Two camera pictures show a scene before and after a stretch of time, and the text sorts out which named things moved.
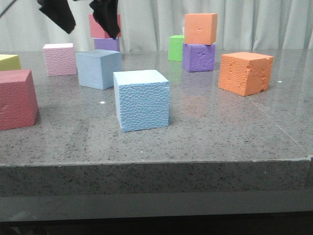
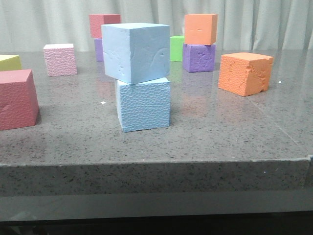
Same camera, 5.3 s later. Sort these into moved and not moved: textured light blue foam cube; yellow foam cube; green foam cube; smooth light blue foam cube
Moved: smooth light blue foam cube
Not moved: textured light blue foam cube; green foam cube; yellow foam cube
